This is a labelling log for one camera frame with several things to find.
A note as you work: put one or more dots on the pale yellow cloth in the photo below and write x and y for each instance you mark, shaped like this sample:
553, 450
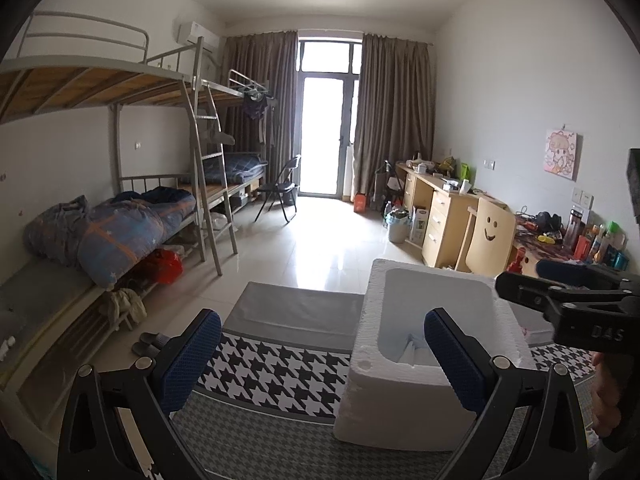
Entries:
125, 307

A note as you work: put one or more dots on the folded dark blue quilt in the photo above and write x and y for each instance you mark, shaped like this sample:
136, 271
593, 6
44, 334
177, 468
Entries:
242, 167

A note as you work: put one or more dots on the dark hanging clothes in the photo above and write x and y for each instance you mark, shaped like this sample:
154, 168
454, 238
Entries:
257, 105

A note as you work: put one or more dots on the white wall switch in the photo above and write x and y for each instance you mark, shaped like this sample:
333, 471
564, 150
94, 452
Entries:
581, 198

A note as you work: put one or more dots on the row of toiletry bottles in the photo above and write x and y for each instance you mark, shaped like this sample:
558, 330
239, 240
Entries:
602, 247

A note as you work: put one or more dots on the grey mattress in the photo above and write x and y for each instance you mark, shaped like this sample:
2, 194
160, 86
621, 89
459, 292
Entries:
35, 295

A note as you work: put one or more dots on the red plastic bag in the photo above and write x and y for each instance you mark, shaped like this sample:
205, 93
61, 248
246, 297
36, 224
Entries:
162, 266

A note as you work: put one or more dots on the glass balcony door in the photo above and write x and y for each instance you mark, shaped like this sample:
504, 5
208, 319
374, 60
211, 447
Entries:
325, 125

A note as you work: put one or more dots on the light wooden desk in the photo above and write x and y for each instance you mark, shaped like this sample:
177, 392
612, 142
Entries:
440, 220

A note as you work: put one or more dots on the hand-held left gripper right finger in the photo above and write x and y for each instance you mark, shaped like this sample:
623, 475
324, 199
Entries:
452, 360

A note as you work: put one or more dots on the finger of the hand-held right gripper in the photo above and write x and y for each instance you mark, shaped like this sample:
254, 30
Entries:
562, 271
522, 290

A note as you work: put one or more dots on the grey metal bed ladder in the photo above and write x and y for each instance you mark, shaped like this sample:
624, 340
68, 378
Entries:
210, 160

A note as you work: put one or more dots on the green paper bag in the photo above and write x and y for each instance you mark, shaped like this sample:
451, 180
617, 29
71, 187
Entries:
464, 171

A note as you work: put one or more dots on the white air conditioner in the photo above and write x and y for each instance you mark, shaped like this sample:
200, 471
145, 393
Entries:
197, 35

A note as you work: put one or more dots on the white bucket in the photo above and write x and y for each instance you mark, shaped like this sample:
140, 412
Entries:
398, 230

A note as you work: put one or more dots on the white foam box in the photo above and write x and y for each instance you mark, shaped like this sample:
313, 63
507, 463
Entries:
385, 400

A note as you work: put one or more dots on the crumpled grey-blue quilt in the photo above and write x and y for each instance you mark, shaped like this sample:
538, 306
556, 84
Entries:
55, 232

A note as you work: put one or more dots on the blue plaid quilt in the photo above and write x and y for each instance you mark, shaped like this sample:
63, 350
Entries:
130, 230

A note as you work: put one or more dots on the cartoon wall poster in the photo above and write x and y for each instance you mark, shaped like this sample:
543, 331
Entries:
560, 155

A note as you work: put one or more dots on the tall white roll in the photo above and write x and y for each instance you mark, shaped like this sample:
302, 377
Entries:
348, 170

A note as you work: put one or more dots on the person's right hand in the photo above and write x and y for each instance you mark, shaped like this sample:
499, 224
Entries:
607, 395

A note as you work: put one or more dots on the grey slipper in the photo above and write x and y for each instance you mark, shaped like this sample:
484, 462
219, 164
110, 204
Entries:
157, 339
142, 349

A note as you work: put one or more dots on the pale blue cloth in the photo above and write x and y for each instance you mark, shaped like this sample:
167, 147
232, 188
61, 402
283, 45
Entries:
412, 347

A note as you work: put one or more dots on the brown curtain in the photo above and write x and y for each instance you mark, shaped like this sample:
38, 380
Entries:
260, 60
395, 110

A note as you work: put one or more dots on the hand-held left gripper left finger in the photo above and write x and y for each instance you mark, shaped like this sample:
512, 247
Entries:
192, 360

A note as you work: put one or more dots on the grey metal bunk bed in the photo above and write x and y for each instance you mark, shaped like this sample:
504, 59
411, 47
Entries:
100, 80
235, 91

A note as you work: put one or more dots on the black headphones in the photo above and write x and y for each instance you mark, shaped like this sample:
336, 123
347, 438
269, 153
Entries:
549, 222

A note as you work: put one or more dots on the white and green box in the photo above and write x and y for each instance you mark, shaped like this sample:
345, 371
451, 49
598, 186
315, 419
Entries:
419, 225

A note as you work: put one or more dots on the houndstooth printed blanket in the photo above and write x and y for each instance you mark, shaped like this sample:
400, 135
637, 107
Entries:
280, 375

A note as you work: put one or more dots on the orange bag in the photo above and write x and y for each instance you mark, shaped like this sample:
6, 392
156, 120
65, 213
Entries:
360, 203

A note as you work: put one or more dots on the black folding chair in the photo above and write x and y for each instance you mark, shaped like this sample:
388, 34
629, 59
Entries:
280, 187

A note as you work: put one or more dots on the dark water bottle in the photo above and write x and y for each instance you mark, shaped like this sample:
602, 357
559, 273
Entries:
574, 230

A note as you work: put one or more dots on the wooden chair with smiley face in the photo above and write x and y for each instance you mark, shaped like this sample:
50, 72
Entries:
492, 232

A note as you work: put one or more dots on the yellow toy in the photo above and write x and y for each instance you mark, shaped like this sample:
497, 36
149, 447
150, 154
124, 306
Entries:
547, 239

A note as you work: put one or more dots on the red toy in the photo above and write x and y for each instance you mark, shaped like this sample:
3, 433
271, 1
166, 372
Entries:
520, 261

